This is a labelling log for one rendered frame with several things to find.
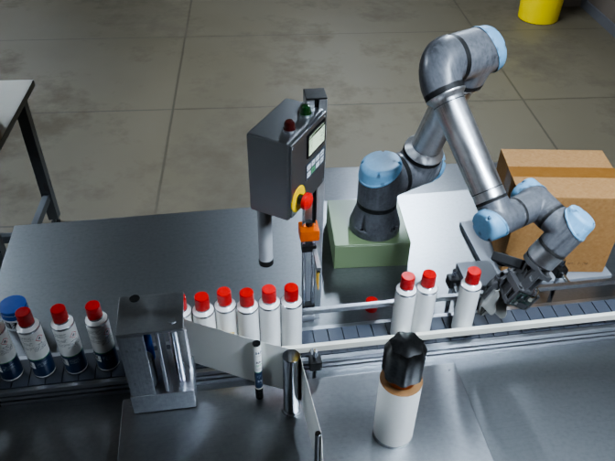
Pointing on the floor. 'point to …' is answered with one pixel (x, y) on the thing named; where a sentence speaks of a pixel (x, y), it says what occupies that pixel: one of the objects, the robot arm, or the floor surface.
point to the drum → (540, 11)
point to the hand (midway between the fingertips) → (482, 308)
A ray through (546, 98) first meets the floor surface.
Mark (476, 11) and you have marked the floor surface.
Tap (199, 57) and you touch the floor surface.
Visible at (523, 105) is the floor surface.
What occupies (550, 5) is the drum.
